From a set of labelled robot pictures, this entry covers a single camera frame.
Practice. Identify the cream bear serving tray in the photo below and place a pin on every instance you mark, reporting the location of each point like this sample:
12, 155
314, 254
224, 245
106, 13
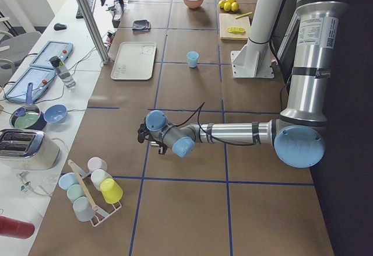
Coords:
134, 61

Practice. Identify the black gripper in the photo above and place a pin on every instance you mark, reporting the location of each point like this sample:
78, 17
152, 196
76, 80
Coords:
161, 150

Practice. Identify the white plastic cup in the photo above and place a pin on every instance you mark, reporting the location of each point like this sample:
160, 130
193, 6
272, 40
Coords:
98, 176

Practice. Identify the black computer mouse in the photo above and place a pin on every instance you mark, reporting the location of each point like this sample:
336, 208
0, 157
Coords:
60, 26

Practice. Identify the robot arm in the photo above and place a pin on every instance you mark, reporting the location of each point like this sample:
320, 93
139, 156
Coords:
296, 134

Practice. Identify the yellow plastic cup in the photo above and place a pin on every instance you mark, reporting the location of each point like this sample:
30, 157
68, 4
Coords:
111, 191

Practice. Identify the dark saucepan purple handle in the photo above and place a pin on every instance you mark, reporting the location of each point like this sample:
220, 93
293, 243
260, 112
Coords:
28, 116

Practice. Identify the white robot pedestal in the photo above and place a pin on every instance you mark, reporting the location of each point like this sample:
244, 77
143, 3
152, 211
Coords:
254, 59

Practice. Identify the clear water bottle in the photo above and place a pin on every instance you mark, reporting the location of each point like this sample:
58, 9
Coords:
62, 71

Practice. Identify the bamboo cutting board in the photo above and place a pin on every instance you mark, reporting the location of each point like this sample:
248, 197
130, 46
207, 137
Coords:
228, 20

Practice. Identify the grey plastic cup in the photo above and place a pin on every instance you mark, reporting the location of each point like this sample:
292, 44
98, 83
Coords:
83, 209

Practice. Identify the yellow-green plastic knife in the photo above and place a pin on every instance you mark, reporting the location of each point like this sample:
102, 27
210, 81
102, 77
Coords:
243, 15

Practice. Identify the purple folded cloth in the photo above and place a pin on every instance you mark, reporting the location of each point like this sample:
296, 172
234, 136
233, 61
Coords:
148, 26

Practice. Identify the mint green plastic cup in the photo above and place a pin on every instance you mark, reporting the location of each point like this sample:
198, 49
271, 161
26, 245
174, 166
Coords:
74, 192

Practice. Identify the blue bowl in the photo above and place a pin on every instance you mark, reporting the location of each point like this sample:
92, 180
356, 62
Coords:
56, 114

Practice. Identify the light blue plastic cup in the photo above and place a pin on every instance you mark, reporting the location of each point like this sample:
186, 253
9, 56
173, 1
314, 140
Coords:
192, 59

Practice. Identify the white wire cup rack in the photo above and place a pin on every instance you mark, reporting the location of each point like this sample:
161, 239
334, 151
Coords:
102, 209

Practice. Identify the cream toaster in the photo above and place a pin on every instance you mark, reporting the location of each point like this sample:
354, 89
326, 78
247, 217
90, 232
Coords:
27, 149

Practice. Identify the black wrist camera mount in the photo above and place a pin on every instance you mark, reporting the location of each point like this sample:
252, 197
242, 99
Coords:
143, 133

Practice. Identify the grey folded cloth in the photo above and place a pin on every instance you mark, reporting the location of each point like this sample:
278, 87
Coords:
139, 25

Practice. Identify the pink plastic cup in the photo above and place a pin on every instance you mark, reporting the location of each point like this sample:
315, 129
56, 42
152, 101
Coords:
95, 163

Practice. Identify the aluminium frame post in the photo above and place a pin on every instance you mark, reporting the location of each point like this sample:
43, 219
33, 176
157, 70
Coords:
93, 30

